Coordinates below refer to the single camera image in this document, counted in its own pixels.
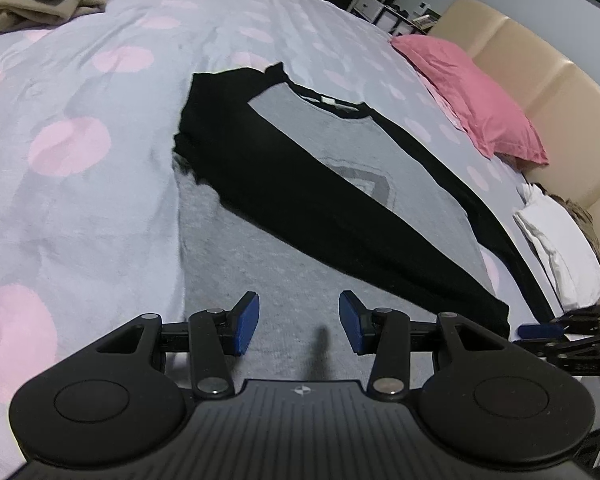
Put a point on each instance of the white folded cloth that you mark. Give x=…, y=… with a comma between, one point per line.
x=560, y=250

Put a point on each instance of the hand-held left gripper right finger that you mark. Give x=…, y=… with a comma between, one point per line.
x=351, y=320

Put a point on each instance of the beige padded headboard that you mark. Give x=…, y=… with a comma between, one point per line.
x=555, y=100

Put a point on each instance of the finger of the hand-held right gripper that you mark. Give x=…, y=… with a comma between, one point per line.
x=537, y=331
x=580, y=355

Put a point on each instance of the white nightstand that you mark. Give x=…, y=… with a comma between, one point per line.
x=380, y=10

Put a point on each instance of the bed with pink dotted sheet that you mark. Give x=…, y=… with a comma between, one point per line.
x=80, y=210

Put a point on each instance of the grey shirt with black sleeves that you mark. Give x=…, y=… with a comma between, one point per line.
x=290, y=220

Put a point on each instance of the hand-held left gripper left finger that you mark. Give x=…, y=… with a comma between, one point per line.
x=245, y=320

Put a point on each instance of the brown striped garment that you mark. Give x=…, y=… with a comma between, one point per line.
x=582, y=215

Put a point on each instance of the light pink pillow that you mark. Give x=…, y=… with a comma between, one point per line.
x=447, y=107

